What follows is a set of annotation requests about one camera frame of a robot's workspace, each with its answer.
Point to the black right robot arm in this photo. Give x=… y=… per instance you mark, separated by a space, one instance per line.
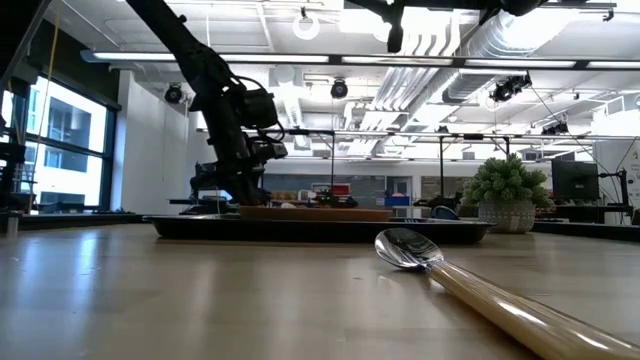
x=520 y=5

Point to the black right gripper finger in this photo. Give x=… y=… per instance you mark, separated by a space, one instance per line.
x=395 y=30

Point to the black ceiling spotlight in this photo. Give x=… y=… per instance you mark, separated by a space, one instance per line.
x=173 y=94
x=339 y=89

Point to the red sign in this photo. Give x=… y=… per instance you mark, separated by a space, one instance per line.
x=340 y=189

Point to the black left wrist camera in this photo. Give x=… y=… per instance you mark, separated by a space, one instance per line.
x=260 y=109

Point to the black background rig frame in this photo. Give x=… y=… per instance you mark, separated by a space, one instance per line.
x=332 y=160
x=441 y=160

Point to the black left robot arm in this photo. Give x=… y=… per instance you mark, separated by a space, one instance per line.
x=185 y=45

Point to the silver spiral air duct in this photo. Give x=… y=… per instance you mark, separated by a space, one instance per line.
x=500 y=40

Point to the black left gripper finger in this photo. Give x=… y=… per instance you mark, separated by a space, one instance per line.
x=256 y=187
x=239 y=190

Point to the green potted plant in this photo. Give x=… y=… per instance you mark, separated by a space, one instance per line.
x=505 y=185

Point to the black monitor on desk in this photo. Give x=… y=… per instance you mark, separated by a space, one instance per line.
x=202 y=180

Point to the overhead light bar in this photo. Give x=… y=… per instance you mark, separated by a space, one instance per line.
x=335 y=59

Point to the black aluminium table frame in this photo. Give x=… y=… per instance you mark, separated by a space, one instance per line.
x=75 y=220

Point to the small black ceiling camera rig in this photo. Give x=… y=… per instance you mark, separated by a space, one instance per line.
x=555 y=129

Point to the large window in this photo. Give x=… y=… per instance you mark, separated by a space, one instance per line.
x=75 y=125

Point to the blue box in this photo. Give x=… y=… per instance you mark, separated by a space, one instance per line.
x=397 y=201

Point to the black plastic tray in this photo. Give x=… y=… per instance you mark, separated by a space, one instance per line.
x=320 y=232

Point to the black background robot arm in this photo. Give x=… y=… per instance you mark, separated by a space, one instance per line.
x=440 y=201

